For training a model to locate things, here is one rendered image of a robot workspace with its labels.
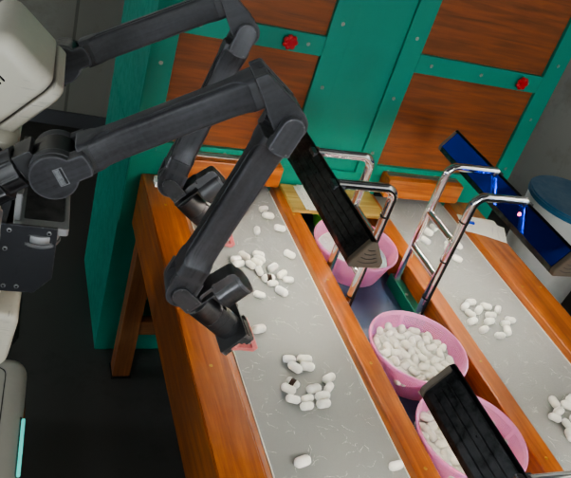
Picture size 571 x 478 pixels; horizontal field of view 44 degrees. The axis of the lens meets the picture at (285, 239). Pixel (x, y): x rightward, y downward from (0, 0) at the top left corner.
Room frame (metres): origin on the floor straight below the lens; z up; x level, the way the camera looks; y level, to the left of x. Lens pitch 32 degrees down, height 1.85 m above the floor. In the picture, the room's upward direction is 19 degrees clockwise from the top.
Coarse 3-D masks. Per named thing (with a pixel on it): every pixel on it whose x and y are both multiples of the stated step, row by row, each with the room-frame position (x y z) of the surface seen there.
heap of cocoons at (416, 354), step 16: (384, 336) 1.47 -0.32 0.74; (400, 336) 1.49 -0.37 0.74; (416, 336) 1.52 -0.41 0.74; (384, 352) 1.41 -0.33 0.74; (400, 352) 1.43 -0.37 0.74; (416, 352) 1.46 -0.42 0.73; (432, 352) 1.49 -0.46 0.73; (400, 368) 1.37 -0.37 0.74; (416, 368) 1.40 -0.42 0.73; (432, 368) 1.41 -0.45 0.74
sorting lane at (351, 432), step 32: (192, 224) 1.68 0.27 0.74; (256, 224) 1.79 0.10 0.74; (224, 256) 1.58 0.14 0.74; (256, 288) 1.49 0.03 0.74; (288, 288) 1.54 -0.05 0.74; (256, 320) 1.37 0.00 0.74; (288, 320) 1.41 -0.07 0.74; (320, 320) 1.45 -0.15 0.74; (256, 352) 1.25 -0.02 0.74; (288, 352) 1.29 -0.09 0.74; (320, 352) 1.33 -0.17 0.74; (256, 384) 1.15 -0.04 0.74; (320, 384) 1.22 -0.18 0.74; (352, 384) 1.26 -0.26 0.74; (256, 416) 1.06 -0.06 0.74; (288, 416) 1.09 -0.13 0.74; (320, 416) 1.12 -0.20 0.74; (352, 416) 1.16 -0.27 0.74; (288, 448) 1.01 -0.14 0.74; (320, 448) 1.04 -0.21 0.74; (352, 448) 1.07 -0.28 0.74; (384, 448) 1.10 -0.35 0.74
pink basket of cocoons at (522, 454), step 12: (420, 408) 1.24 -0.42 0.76; (492, 408) 1.31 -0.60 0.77; (504, 420) 1.29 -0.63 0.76; (420, 432) 1.15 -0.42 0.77; (504, 432) 1.27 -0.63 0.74; (516, 432) 1.25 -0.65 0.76; (516, 444) 1.23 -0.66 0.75; (432, 456) 1.11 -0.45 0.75; (516, 456) 1.20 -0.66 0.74; (444, 468) 1.09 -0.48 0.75
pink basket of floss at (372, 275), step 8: (320, 224) 1.88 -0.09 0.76; (320, 232) 1.88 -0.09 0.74; (384, 240) 1.92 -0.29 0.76; (320, 248) 1.76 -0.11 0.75; (384, 248) 1.90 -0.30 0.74; (392, 248) 1.88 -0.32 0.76; (328, 256) 1.73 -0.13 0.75; (392, 256) 1.86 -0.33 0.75; (336, 264) 1.72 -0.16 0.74; (344, 264) 1.70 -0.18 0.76; (392, 264) 1.81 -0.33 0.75; (336, 272) 1.73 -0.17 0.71; (344, 272) 1.72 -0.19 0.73; (352, 272) 1.72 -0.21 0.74; (368, 272) 1.72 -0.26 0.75; (376, 272) 1.74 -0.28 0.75; (384, 272) 1.78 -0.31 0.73; (336, 280) 1.74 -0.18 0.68; (344, 280) 1.73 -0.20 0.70; (352, 280) 1.73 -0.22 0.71; (368, 280) 1.74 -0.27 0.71; (376, 280) 1.78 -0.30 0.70
